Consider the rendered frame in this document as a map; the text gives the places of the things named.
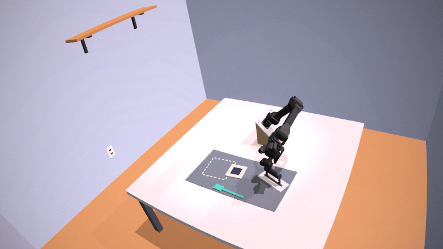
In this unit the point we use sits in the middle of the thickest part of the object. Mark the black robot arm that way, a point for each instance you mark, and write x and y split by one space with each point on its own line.
294 107

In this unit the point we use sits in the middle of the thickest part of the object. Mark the cream square tile with dark blue center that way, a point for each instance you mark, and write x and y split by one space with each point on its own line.
236 171

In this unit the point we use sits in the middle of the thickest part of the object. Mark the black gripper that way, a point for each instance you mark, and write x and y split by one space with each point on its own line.
268 162

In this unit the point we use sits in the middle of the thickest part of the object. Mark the grey flat mat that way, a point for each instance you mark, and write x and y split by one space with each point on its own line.
254 189

